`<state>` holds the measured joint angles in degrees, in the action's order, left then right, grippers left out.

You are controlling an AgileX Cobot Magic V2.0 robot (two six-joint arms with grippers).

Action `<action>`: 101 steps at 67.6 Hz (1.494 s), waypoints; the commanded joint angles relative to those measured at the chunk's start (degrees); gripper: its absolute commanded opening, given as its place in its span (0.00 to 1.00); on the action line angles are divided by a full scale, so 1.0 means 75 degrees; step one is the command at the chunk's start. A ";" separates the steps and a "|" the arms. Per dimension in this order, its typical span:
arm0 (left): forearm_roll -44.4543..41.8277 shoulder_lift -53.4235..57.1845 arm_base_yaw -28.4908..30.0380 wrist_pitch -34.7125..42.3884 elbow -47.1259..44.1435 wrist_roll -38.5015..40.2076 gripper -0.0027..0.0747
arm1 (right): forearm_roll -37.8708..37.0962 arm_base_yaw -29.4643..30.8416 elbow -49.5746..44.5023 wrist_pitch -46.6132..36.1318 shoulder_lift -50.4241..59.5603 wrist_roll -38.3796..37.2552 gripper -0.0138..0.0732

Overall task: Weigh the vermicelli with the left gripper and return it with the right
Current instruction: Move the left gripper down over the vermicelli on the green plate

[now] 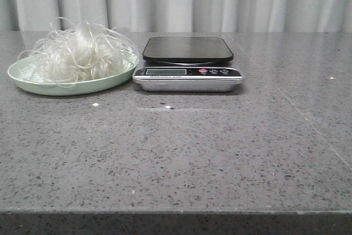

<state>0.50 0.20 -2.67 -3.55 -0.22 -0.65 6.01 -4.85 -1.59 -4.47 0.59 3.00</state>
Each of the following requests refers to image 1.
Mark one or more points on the white vermicelli noodle bundle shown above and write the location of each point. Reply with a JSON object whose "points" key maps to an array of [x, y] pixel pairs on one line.
{"points": [[85, 52]]}

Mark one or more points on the black silver kitchen scale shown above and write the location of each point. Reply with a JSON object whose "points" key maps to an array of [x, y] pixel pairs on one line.
{"points": [[187, 64]]}

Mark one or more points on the white pleated curtain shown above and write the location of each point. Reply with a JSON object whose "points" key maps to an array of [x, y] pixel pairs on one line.
{"points": [[181, 15]]}

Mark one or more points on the light green plastic plate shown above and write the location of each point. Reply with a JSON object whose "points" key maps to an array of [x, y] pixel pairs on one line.
{"points": [[68, 87]]}

